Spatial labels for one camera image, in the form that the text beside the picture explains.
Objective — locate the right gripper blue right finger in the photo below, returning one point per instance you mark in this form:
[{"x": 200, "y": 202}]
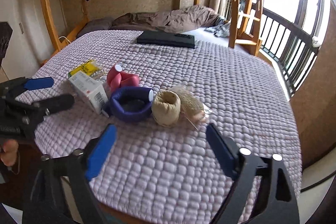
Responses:
[{"x": 225, "y": 150}]

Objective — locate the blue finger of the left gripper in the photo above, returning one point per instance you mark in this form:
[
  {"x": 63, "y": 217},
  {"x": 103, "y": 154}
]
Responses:
[{"x": 40, "y": 83}]

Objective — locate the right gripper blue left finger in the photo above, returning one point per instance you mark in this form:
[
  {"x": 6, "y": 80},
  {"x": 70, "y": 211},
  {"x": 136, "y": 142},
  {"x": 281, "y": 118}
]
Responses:
[{"x": 97, "y": 150}]

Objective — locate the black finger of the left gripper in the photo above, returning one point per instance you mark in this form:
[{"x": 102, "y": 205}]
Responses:
[{"x": 56, "y": 104}]

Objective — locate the white medicine box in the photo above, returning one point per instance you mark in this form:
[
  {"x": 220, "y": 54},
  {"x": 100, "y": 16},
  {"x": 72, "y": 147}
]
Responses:
[{"x": 89, "y": 90}]

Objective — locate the clear bag of beige twine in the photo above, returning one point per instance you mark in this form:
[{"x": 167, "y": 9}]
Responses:
[{"x": 192, "y": 108}]

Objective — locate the yellow snack packet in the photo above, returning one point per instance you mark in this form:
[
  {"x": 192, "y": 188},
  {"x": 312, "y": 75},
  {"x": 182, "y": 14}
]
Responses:
[{"x": 90, "y": 68}]

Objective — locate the red knotted foam tube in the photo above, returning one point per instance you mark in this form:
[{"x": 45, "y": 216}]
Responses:
[{"x": 117, "y": 78}]

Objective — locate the beige sock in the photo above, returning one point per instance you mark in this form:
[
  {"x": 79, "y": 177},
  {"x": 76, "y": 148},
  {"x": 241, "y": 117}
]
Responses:
[{"x": 166, "y": 108}]

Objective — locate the person's left hand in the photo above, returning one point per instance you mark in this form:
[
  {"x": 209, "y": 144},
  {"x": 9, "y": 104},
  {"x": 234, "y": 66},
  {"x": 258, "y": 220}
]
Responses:
[{"x": 10, "y": 154}]

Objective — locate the grey pillow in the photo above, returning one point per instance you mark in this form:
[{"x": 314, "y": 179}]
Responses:
[{"x": 96, "y": 25}]

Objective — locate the black flat box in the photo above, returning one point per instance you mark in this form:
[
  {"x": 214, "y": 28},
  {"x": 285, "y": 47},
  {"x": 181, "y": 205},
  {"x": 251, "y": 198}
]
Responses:
[{"x": 164, "y": 39}]

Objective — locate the dark balcony railing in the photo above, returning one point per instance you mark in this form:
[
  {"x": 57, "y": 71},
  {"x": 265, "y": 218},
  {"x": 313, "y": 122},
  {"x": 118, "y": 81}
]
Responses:
[{"x": 291, "y": 48}]

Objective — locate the grey crumpled clothing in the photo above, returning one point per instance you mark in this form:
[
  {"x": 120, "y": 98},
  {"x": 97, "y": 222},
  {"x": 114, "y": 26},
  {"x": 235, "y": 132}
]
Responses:
[{"x": 220, "y": 31}]

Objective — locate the wooden bunk ladder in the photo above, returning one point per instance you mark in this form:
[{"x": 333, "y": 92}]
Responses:
[{"x": 245, "y": 25}]

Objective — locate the black remote control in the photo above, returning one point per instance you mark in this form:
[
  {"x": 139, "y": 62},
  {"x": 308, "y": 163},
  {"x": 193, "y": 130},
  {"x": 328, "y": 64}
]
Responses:
[{"x": 184, "y": 36}]

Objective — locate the brown rumpled duvet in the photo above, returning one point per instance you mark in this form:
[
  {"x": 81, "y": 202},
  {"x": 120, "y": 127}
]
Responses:
[{"x": 176, "y": 21}]

